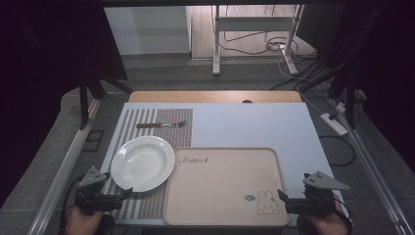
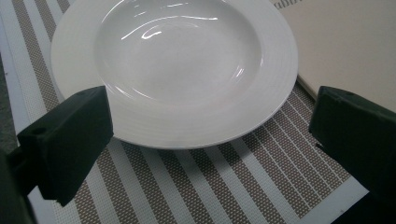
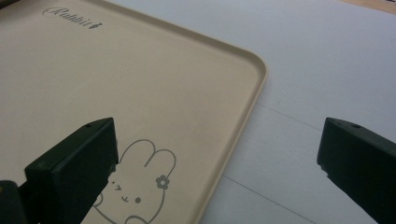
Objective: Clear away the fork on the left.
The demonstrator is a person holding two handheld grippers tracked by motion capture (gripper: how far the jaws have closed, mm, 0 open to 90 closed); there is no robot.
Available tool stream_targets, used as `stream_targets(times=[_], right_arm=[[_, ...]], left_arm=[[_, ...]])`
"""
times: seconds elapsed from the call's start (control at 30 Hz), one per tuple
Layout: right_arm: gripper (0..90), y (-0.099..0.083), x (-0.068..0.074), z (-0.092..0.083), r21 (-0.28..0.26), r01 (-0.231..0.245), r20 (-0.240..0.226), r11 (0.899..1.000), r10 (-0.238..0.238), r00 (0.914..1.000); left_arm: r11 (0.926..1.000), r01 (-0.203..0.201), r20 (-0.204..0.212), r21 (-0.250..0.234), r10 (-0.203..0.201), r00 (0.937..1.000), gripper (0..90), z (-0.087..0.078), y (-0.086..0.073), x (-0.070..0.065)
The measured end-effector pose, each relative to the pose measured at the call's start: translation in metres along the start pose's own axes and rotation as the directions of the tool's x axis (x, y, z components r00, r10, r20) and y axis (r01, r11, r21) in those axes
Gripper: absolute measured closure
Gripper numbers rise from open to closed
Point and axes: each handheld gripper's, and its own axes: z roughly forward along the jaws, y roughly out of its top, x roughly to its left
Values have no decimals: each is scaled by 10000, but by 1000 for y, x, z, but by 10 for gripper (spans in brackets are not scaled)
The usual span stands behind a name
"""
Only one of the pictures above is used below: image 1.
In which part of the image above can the left hand-held gripper cable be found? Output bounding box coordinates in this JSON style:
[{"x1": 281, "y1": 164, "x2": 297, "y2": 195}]
[{"x1": 59, "y1": 175, "x2": 83, "y2": 231}]

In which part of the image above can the black frame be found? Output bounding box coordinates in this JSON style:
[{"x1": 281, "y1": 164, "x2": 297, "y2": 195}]
[{"x1": 80, "y1": 129, "x2": 106, "y2": 153}]

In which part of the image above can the white board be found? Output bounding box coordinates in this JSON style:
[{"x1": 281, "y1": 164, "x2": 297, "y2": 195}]
[{"x1": 99, "y1": 102, "x2": 346, "y2": 227}]

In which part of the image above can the white metal stand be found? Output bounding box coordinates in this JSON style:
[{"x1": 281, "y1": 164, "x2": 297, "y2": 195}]
[{"x1": 211, "y1": 4, "x2": 305, "y2": 77}]

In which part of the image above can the beige tray with rabbit print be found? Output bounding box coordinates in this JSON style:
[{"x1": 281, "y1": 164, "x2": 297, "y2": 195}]
[{"x1": 162, "y1": 147, "x2": 292, "y2": 227}]

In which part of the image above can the white plate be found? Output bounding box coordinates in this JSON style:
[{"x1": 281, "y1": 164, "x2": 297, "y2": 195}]
[{"x1": 110, "y1": 135, "x2": 176, "y2": 193}]

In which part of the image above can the hand-held gripper cable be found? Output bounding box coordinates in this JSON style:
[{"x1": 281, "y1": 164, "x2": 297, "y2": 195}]
[
  {"x1": 333, "y1": 195, "x2": 354, "y2": 227},
  {"x1": 59, "y1": 175, "x2": 83, "y2": 231}
]

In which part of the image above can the striped placemat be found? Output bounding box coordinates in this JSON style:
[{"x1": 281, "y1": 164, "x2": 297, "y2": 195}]
[{"x1": 100, "y1": 108, "x2": 194, "y2": 220}]

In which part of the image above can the fork with wooden handle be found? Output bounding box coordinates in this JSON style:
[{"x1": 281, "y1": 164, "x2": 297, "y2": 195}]
[{"x1": 136, "y1": 119, "x2": 188, "y2": 129}]

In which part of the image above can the white cable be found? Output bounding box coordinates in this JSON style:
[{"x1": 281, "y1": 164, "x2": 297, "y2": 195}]
[{"x1": 278, "y1": 43, "x2": 327, "y2": 116}]

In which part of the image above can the aluminium rail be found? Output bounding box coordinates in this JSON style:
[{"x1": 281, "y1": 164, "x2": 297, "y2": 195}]
[
  {"x1": 26, "y1": 97, "x2": 103, "y2": 235},
  {"x1": 329, "y1": 97, "x2": 415, "y2": 235}
]

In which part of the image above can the person's right hand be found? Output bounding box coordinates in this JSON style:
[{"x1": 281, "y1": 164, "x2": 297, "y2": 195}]
[{"x1": 306, "y1": 209, "x2": 354, "y2": 235}]

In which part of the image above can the right hand-held gripper cable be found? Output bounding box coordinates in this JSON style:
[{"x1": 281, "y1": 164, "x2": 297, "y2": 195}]
[{"x1": 333, "y1": 195, "x2": 354, "y2": 227}]

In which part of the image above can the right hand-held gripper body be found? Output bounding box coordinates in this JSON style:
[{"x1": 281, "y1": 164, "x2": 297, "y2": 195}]
[{"x1": 301, "y1": 170, "x2": 350, "y2": 217}]

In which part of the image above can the bundle of black cables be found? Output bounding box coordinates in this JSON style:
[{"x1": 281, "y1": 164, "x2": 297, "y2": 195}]
[{"x1": 209, "y1": 4, "x2": 317, "y2": 63}]

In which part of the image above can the dark curtain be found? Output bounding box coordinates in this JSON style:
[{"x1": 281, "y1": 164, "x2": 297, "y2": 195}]
[
  {"x1": 295, "y1": 0, "x2": 415, "y2": 170},
  {"x1": 0, "y1": 0, "x2": 129, "y2": 200}
]

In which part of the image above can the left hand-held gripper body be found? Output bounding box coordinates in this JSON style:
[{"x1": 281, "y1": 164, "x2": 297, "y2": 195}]
[{"x1": 74, "y1": 165, "x2": 111, "y2": 215}]

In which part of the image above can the black cable loop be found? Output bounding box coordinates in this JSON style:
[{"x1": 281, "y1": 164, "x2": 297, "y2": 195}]
[{"x1": 318, "y1": 134, "x2": 356, "y2": 167}]

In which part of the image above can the white power strip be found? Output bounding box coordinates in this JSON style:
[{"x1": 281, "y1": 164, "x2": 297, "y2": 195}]
[{"x1": 319, "y1": 112, "x2": 349, "y2": 137}]

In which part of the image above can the person's left hand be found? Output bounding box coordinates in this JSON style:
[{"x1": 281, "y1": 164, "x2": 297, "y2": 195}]
[{"x1": 64, "y1": 205, "x2": 106, "y2": 235}]

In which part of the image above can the white panel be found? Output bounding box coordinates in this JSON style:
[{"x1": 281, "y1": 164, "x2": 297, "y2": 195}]
[{"x1": 103, "y1": 5, "x2": 192, "y2": 57}]

